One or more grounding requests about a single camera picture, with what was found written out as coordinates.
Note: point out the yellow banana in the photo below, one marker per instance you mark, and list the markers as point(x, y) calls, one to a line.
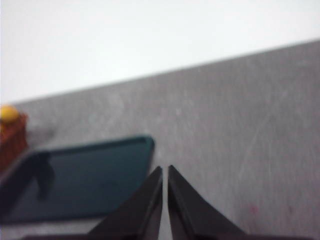
point(7, 113)

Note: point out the dark teal rectangular tray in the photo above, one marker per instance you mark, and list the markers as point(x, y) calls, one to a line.
point(87, 180)

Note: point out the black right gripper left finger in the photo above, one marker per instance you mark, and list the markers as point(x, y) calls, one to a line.
point(140, 215)

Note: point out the brown wicker basket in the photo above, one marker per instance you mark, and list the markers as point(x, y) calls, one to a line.
point(12, 147)

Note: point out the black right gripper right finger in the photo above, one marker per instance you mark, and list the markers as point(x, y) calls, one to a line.
point(190, 215)

